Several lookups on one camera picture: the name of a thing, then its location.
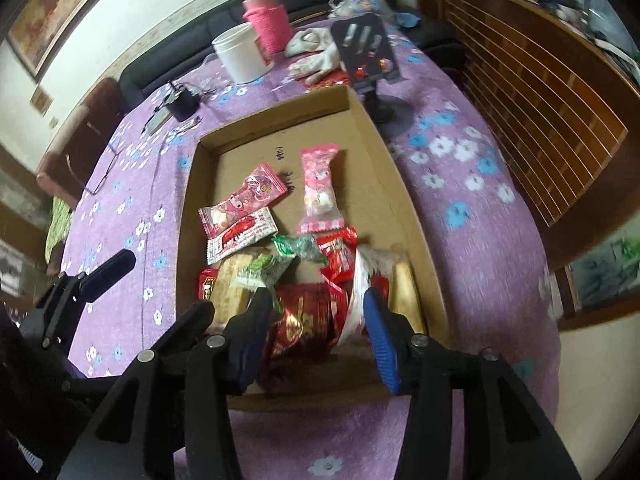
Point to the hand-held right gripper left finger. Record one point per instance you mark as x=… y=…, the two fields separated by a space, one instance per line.
x=250 y=345

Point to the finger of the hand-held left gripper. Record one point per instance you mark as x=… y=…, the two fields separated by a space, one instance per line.
x=107 y=270

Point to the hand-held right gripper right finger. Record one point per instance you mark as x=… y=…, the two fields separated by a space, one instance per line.
x=380 y=345

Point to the red black-label snack packet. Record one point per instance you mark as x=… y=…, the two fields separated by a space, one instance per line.
x=207 y=285
x=340 y=310

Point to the dark red snack packet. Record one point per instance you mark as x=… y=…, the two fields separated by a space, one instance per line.
x=300 y=320

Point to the yellow snack packet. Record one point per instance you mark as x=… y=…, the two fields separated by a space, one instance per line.
x=407 y=290

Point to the beige cookie packet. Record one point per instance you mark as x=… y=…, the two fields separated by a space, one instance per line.
x=232 y=285

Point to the small green white snack packet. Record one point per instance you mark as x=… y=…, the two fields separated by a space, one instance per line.
x=260 y=270

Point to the red white-edged snack packet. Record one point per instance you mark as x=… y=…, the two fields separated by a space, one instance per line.
x=340 y=255

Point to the clear green-edged snack packet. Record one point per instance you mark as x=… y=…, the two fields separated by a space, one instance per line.
x=295 y=247

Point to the white red-print snack packet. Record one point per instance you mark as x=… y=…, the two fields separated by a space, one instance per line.
x=242 y=232

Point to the pink cartoon snack packet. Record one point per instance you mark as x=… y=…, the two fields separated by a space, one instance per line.
x=320 y=185
x=250 y=195

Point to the cardboard box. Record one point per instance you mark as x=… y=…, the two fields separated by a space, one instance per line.
x=360 y=125

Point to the green patterned cloth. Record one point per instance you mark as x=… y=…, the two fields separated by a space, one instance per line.
x=57 y=225

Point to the dark-framed eyeglasses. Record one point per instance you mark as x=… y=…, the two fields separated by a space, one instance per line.
x=107 y=176

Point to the brown upholstered chair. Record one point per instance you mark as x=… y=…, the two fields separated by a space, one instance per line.
x=75 y=140

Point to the yellow green notebook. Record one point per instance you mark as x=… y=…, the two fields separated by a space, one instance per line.
x=157 y=121

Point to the purple floral tablecloth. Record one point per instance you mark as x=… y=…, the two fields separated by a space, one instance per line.
x=475 y=210

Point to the small candy roll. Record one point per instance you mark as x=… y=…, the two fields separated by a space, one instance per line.
x=187 y=125

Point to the small black device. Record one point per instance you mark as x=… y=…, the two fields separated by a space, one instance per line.
x=182 y=102

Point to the white plastic jar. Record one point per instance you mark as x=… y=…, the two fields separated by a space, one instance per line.
x=240 y=55

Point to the black leather sofa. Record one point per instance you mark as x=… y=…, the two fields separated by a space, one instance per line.
x=200 y=35

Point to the brown wooden cabinet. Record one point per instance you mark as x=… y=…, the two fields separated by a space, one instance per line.
x=540 y=110

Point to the white work glove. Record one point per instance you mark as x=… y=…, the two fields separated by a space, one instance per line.
x=305 y=40
x=320 y=65

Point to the black phone stand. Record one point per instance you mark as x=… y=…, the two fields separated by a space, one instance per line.
x=365 y=55

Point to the pink sleeved bottle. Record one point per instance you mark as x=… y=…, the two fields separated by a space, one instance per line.
x=267 y=20

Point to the blue plastic object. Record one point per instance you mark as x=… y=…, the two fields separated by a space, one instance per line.
x=407 y=19

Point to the blue cartoon plastic bag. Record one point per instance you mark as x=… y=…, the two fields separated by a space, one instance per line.
x=360 y=2

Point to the small wall plaque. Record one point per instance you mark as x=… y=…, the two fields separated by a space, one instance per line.
x=41 y=100

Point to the green bamboo wall sticker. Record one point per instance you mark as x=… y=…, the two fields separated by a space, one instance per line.
x=610 y=260

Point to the framed wall picture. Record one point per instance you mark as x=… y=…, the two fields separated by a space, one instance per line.
x=55 y=5

